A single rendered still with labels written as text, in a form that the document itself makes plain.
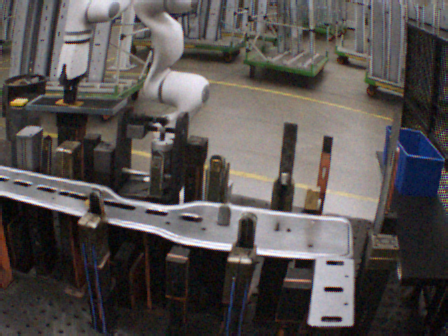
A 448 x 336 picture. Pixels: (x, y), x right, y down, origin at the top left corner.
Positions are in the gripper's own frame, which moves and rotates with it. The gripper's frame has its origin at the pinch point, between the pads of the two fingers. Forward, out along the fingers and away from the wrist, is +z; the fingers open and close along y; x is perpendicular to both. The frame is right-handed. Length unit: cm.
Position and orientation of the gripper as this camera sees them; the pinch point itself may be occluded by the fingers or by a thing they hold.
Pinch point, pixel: (70, 94)
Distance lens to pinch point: 140.4
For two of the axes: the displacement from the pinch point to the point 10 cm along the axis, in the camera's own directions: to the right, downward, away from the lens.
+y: -2.9, 3.4, -9.0
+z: -1.1, 9.2, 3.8
